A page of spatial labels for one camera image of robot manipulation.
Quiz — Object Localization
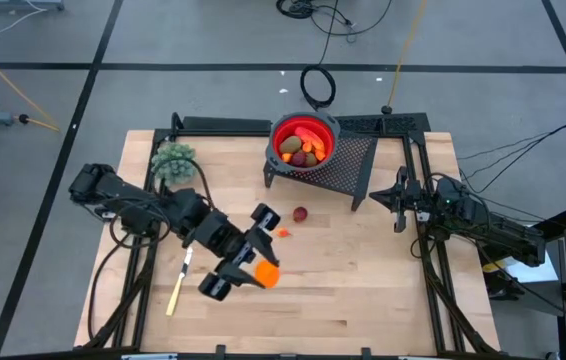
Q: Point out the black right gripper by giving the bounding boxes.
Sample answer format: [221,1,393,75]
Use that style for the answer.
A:
[368,166,442,235]

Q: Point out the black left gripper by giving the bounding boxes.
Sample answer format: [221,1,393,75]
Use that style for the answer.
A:
[196,202,282,302]

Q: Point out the orange persimmon fruit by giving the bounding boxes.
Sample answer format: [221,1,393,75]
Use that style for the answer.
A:
[253,259,282,290]

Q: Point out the red yellow mango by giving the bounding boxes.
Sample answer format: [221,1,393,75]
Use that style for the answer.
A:
[294,126,327,153]

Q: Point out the red grey collapsible colander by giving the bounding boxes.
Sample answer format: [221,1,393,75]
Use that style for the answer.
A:
[268,111,340,174]

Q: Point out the black perforated metal stand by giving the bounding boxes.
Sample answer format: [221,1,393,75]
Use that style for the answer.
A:
[262,117,379,212]

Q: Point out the green plant in white pot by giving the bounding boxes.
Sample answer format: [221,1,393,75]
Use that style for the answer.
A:
[150,141,198,187]

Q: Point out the white screen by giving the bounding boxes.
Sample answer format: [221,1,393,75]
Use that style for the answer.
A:
[490,223,560,285]

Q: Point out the grey floor base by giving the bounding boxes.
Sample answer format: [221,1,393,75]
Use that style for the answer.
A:
[0,0,66,12]

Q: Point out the knife with cream handle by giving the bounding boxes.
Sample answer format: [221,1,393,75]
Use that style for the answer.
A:
[165,245,194,317]

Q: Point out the black aluminium table frame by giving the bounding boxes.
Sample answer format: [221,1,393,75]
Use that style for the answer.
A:
[75,112,502,360]

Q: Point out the black coiled hanging cable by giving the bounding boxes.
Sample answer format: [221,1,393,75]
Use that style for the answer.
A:
[299,0,339,112]

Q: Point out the yellow hanging cord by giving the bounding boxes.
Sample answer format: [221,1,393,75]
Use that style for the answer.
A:
[381,0,428,115]

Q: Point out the black left base cable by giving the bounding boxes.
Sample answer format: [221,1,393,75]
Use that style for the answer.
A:
[86,232,134,344]

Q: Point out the black tangled floor cables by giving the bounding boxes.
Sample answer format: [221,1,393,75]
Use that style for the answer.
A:
[276,0,394,37]

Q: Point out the yellow floor cable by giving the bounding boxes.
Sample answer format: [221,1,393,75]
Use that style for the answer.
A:
[0,37,60,133]

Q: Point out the white floor cable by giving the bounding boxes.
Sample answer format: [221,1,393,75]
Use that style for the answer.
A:
[0,0,49,49]

